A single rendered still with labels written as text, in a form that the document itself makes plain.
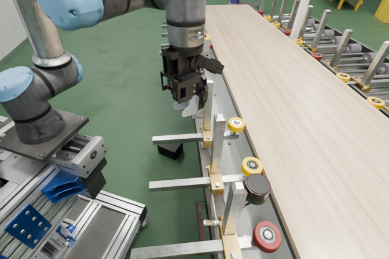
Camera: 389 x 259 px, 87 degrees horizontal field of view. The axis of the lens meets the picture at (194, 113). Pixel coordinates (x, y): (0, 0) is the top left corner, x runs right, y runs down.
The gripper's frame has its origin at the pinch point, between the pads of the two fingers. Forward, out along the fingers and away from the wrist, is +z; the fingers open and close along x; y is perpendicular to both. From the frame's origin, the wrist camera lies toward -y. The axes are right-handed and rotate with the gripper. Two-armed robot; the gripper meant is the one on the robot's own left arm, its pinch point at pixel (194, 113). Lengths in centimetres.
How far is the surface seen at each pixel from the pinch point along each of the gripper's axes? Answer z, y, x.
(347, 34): 14, -149, -14
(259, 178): 9.1, -3.6, 21.4
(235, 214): 21.1, 2.4, 21.1
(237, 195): 10.7, 3.2, 20.5
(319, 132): 32, -61, 17
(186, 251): 36.0, 15.9, 16.1
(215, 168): 35.3, -11.1, 0.0
